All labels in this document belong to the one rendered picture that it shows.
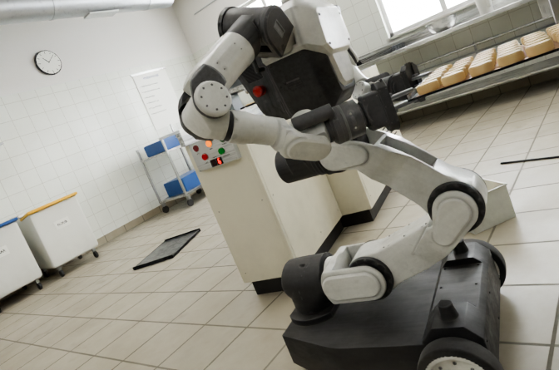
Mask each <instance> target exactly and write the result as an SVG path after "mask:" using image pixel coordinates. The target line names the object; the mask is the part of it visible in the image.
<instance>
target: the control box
mask: <svg viewBox="0 0 559 370"><path fill-rule="evenodd" d="M188 146H189V149H190V152H191V154H192V156H193V158H194V160H195V163H196V165H197V168H198V170H199V172H202V171H204V170H208V169H210V168H213V167H216V166H218V165H223V164H225V163H228V162H231V161H233V160H237V159H239V158H240V157H242V156H241V153H240V150H239V148H238V146H237V144H232V143H226V142H225V141H224V142H221V141H220V140H213V141H211V147H208V146H207V145H206V141H197V142H195V143H192V144H190V145H188ZM193 146H198V148H199V150H198V151H197V152H195V151H194V150H193ZM220 148H223V149H224V151H225V152H224V154H222V155H221V154H219V152H218V150H219V149H220ZM203 154H206V155H207V156H208V159H207V160H203V159H202V158H201V157H202V155H203ZM218 158H220V159H219V160H221V164H219V162H220V161H219V162H218ZM212 160H214V161H215V163H214V161H212ZM211 161H212V162H213V163H214V164H215V166H213V163H212V162H211Z"/></svg>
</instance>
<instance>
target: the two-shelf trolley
mask: <svg viewBox="0 0 559 370"><path fill-rule="evenodd" d="M161 143H162V145H163V147H164V149H165V152H162V153H160V154H158V155H154V156H152V157H149V158H147V159H144V160H143V159H142V158H141V154H140V152H139V150H136V153H137V154H138V157H139V159H140V161H141V164H142V166H143V168H144V170H145V172H146V175H147V177H148V179H149V181H150V183H151V186H152V188H153V190H154V192H155V194H156V197H157V199H158V201H159V203H160V204H161V205H162V207H163V208H162V210H163V212H164V213H168V212H169V207H168V206H166V203H165V202H167V201H171V200H175V199H179V198H181V197H186V199H187V204H188V205H189V206H192V205H193V204H194V201H193V199H192V198H191V197H190V194H191V193H193V192H194V191H196V193H197V194H199V193H201V187H202V186H201V184H200V185H198V186H196V187H195V188H193V189H192V190H189V191H187V192H186V189H185V187H184V186H183V184H182V181H181V178H180V176H179V174H178V172H177V170H176V167H175V165H174V163H173V160H172V159H171V156H170V153H169V152H171V151H173V150H176V149H178V148H180V150H181V153H182V155H183V157H184V159H185V161H186V164H187V166H188V168H189V170H192V169H191V167H190V165H189V162H188V160H187V159H186V155H185V153H184V151H183V149H182V147H181V145H179V146H177V147H174V148H172V149H170V150H167V147H166V144H165V142H164V140H161ZM164 154H167V156H168V158H169V161H170V163H171V165H172V168H173V170H174V172H175V173H176V177H177V179H178V181H179V183H180V185H181V188H182V190H183V192H184V193H182V194H178V195H174V196H172V197H169V196H168V197H167V198H165V199H163V200H161V198H160V196H159V195H158V193H157V191H156V187H155V186H154V184H153V182H152V179H151V177H150V175H149V172H148V170H147V168H146V166H145V163H144V162H146V161H148V160H151V159H154V158H156V157H158V156H161V155H164Z"/></svg>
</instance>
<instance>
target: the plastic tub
mask: <svg viewBox="0 0 559 370"><path fill-rule="evenodd" d="M483 180H484V181H485V183H486V186H487V208H486V214H485V216H484V219H483V221H482V223H481V224H480V225H479V226H478V227H477V228H476V229H474V230H472V231H470V232H471V233H473V234H478V233H480V232H483V231H484V230H486V229H489V228H492V227H493V226H495V225H497V224H501V223H502V222H504V221H506V220H509V219H511V218H513V217H515V216H516V213H515V210H514V208H513V205H512V201H511V198H510V195H509V193H508V191H507V187H506V185H507V183H503V182H499V181H495V180H489V179H484V178H483Z"/></svg>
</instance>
